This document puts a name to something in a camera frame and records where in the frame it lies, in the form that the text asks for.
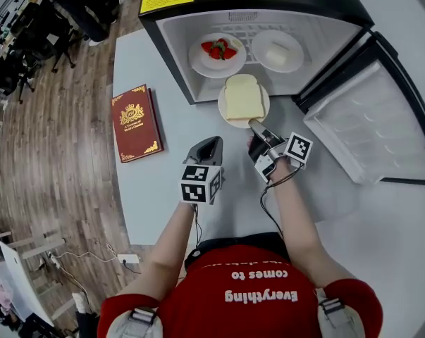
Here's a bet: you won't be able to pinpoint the red hardcover book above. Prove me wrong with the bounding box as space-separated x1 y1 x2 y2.
111 84 164 164

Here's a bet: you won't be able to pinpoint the white plate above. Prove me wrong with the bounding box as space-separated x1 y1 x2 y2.
187 32 247 80
251 29 304 73
217 81 271 130

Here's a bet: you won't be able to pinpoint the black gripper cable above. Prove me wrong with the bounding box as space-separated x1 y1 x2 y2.
259 163 304 241
192 204 203 249

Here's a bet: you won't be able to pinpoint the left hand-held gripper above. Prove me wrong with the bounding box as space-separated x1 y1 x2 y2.
178 136 227 206

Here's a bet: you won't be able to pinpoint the red printed T-shirt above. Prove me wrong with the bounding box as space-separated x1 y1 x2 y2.
97 244 384 338

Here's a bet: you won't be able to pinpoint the white desk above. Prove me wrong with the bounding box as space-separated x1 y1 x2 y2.
0 230 67 327

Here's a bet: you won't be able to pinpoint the yellow sticker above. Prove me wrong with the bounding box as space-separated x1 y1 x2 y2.
140 0 195 15

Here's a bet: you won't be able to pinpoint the person's left forearm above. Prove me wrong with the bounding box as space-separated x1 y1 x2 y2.
122 201 197 302

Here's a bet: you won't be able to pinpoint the black office chair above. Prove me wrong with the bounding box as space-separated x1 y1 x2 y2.
7 0 78 74
0 56 37 105

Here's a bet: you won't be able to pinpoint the white-lined refrigerator door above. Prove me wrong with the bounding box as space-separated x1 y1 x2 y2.
291 30 425 186

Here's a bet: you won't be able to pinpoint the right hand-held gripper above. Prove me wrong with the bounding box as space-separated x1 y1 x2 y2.
248 117 314 184

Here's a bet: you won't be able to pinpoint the black mini fridge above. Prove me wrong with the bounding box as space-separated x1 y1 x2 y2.
137 0 425 186

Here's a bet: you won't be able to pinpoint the clear fridge shelf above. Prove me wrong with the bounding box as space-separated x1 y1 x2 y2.
197 22 314 66

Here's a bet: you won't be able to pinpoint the black trousers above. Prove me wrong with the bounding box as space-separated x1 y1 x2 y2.
183 232 288 271

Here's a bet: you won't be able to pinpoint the white floor cable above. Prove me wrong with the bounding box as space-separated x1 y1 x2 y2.
51 243 118 263

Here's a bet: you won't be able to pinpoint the grey shoulder strap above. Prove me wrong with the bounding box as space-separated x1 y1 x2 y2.
316 289 364 338
108 306 160 338

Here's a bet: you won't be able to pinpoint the pale butter block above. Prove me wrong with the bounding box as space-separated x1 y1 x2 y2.
264 42 292 66

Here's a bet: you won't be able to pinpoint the person's right forearm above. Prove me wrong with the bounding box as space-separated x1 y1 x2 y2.
268 156 344 288

